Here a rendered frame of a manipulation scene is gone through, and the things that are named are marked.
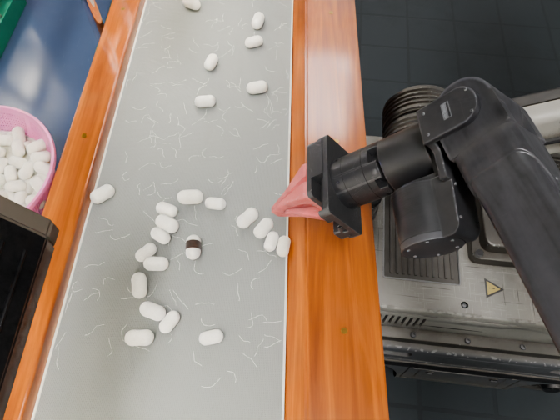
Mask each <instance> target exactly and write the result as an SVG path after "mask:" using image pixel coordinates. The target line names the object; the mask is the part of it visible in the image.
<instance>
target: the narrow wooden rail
mask: <svg viewBox="0 0 560 420"><path fill-rule="evenodd" d="M145 2H146V0H112V4H111V7H110V9H109V12H108V15H107V19H106V22H105V24H104V27H103V30H102V34H101V37H100V39H99V42H98V45H97V49H96V52H95V54H94V57H93V60H92V64H91V67H90V69H89V72H88V75H87V80H86V82H85V85H84V88H83V90H82V95H81V97H80V100H79V103H78V105H77V110H76V112H75V115H74V118H73V120H72V125H71V127H70V130H69V133H68V135H67V140H66V142H65V145H64V148H63V150H62V155H61V158H60V161H59V164H58V166H57V171H56V173H55V176H54V179H53V181H52V186H51V188H50V191H49V194H48V196H47V201H46V203H45V206H44V209H43V211H42V216H44V217H45V218H49V219H51V220H52V222H53V223H54V224H55V225H56V227H57V228H58V229H59V233H58V235H57V241H56V243H55V245H54V251H53V254H52V259H51V262H50V265H49V268H48V270H47V276H46V278H45V282H44V284H43V287H42V292H41V295H40V298H39V301H38V304H37V309H36V312H35V314H34V318H33V320H32V326H31V328H30V331H29V334H28V337H27V342H26V345H25V348H24V351H23V354H22V358H21V362H20V364H19V367H18V370H17V375H16V378H15V381H14V384H13V387H12V391H11V395H10V398H9V400H8V404H7V408H6V412H5V414H4V417H3V420H31V419H32V415H33V410H34V407H35V404H36V401H37V397H38V392H39V388H40V386H41V382H42V379H43V374H44V370H45V367H46V364H47V360H48V355H49V352H50V349H51V346H52V342H53V337H54V333H55V331H56V327H57V324H58V319H59V316H60V312H61V309H62V306H63V300H64V298H65V294H66V291H67V288H68V282H69V279H70V276H71V272H72V270H73V264H74V261H75V257H76V254H77V251H78V245H79V243H80V239H81V236H82V233H83V227H84V224H85V221H86V217H87V215H88V209H89V206H90V202H91V199H90V194H91V192H92V191H93V190H94V188H95V184H96V181H97V178H98V172H99V169H100V166H101V163H102V160H103V154H104V151H105V147H106V145H107V141H108V136H109V133H110V129H111V126H112V123H113V118H114V114H115V111H116V108H117V105H118V99H119V96H120V92H121V90H122V86H123V81H124V78H125V74H126V71H127V68H128V63H129V59H130V56H131V53H132V50H133V44H134V41H135V37H136V35H137V31H138V26H139V23H140V19H141V16H142V13H143V8H144V4H145Z"/></svg>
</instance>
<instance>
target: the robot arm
mask: <svg viewBox="0 0 560 420"><path fill-rule="evenodd" d="M416 114H417V120H418V123H417V124H415V125H412V126H411V127H408V128H405V129H403V130H402V131H400V132H396V133H394V134H392V135H390V136H388V137H385V138H383V139H381V140H379V141H376V142H374V143H372V144H369V145H367V146H366V147H362V148H360V149H358V150H356V151H354V152H351V153H348V152H347V151H346V150H345V149H344V148H343V147H341V146H340V145H339V144H338V143H337V142H336V141H335V140H334V139H332V138H331V137H330V136H329V135H326V136H324V137H321V138H319V139H318V140H317V141H316V142H313V143H311V144H309V145H308V146H307V163H305V164H303V165H302V166H301V167H300V169H299V170H298V172H297V174H296V175H295V177H294V178H293V180H292V181H291V182H290V184H289V185H288V187H287V189H286V190H285V192H284V193H283V194H282V196H281V197H280V198H279V199H278V200H277V201H276V202H275V203H274V205H273V206H272V213H274V214H275V215H277V216H279V217H306V218H315V219H319V220H324V221H326V222H328V223H330V222H333V233H334V234H335V235H336V236H337V237H339V238H341V239H344V238H354V237H356V236H359V235H362V234H363V229H362V217H361V206H362V205H364V204H367V203H370V202H373V201H376V200H378V199H380V198H385V197H387V196H389V195H392V196H391V199H392V208H393V212H394V217H395V221H396V226H397V234H398V238H399V243H400V248H401V252H402V255H403V256H404V257H406V258H433V257H438V256H442V255H445V254H449V253H452V252H455V251H457V250H458V249H460V248H462V247H463V246H464V245H465V244H466V243H470V242H473V241H475V240H476V239H477V238H478V236H479V234H480V225H479V220H478V211H477V207H476V202H475V198H476V199H477V200H478V201H479V202H480V203H481V204H482V206H483V208H484V210H485V212H486V213H487V215H488V217H489V218H490V220H491V222H492V225H493V226H494V227H495V229H496V231H497V234H498V236H499V237H500V238H501V240H502V243H503V245H504V247H505V248H506V250H507V253H508V255H509V257H510V258H511V260H512V263H513V265H514V267H515V268H516V270H517V273H518V274H519V276H520V278H521V279H522V282H523V284H524V286H525V288H526V289H527V292H528V294H529V296H530V298H531V299H532V302H533V304H534V306H535V308H536V309H537V311H538V313H539V315H540V317H541V319H542V321H543V323H544V325H545V327H546V329H547V331H548V333H549V335H550V337H551V339H552V341H553V343H554V345H555V347H556V348H557V350H558V352H559V354H560V171H559V169H558V166H557V164H556V163H555V162H554V160H553V158H552V156H551V155H550V153H549V152H548V150H547V149H546V147H545V146H544V143H545V142H546V141H545V139H544V138H543V135H542V134H541V133H540V132H539V130H538V128H537V127H536V125H535V124H534V122H533V120H532V119H531V118H530V116H529V115H528V113H527V111H526V110H525V109H524V108H523V107H521V106H520V105H518V104H517V103H516V102H514V101H513V100H512V99H511V98H509V97H507V96H506V95H505V94H503V93H502V92H500V91H499V90H497V89H496V88H495V87H494V86H492V85H491V84H489V83H488V82H486V81H485V80H483V79H481V78H480V77H464V78H461V79H459V80H457V81H456V82H453V83H452V84H450V85H449V86H448V87H447V88H446V89H445V90H444V91H443V92H442V93H441V95H440V96H439V98H438V99H436V100H434V101H433V102H430V103H429V104H428V105H426V106H425V107H422V108H421V109H419V110H417V111H416Z"/></svg>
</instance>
